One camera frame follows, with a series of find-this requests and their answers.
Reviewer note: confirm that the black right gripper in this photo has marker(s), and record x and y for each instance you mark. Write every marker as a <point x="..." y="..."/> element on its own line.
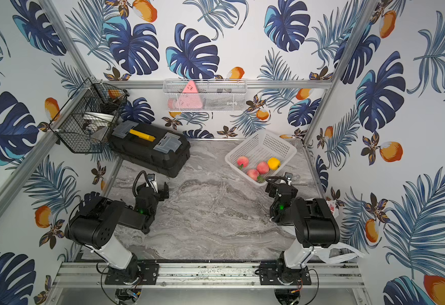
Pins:
<point x="278" y="187"/>

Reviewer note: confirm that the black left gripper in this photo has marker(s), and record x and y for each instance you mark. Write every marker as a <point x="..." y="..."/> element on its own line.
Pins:
<point x="161" y="191"/>

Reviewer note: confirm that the white perforated plastic basket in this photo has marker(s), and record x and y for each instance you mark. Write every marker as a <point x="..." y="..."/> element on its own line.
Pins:
<point x="261" y="146"/>

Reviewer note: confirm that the pink peach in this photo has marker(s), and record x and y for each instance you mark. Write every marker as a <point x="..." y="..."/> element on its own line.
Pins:
<point x="263" y="168"/>
<point x="253" y="174"/>
<point x="242" y="162"/>

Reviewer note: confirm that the white plastic bag red print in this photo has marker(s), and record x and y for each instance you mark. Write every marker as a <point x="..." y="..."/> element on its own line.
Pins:
<point x="331" y="250"/>

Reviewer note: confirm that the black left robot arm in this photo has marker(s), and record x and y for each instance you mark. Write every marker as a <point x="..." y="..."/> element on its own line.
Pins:
<point x="93" y="225"/>

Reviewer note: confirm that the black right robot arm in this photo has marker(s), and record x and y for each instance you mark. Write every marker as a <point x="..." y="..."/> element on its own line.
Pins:
<point x="314" y="227"/>

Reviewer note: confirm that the yellow fruit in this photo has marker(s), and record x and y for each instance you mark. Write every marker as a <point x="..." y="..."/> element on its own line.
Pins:
<point x="274" y="164"/>

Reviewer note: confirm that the pink triangular item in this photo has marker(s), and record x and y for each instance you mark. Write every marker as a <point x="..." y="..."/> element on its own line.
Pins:
<point x="189" y="99"/>

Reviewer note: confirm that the black toolbox yellow handle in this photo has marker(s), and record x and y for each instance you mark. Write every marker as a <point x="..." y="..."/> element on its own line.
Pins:
<point x="154" y="148"/>

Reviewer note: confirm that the black wire basket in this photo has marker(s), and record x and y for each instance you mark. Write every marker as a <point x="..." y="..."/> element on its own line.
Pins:
<point x="92" y="113"/>

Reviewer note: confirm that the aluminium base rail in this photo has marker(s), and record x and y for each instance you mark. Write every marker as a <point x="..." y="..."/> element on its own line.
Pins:
<point x="158" y="274"/>

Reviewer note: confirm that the white mesh wall shelf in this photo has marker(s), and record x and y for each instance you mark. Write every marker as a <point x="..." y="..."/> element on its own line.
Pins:
<point x="218" y="95"/>

